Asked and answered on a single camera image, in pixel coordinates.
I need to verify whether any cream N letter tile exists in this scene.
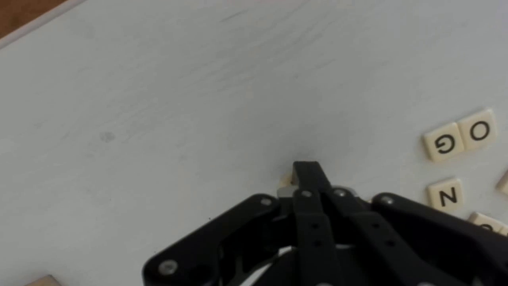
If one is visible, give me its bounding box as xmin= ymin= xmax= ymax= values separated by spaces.
xmin=427 ymin=176 xmax=468 ymax=214

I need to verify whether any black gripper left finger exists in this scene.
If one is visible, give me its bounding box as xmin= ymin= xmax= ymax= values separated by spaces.
xmin=141 ymin=160 xmax=319 ymax=286

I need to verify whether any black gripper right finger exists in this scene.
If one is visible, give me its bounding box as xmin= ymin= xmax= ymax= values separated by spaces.
xmin=308 ymin=160 xmax=508 ymax=286

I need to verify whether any cream O letter tile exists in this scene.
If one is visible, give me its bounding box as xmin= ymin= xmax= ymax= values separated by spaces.
xmin=455 ymin=108 xmax=500 ymax=151

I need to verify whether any cream G letter tile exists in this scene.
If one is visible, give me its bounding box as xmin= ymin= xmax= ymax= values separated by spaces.
xmin=422 ymin=121 xmax=468 ymax=164

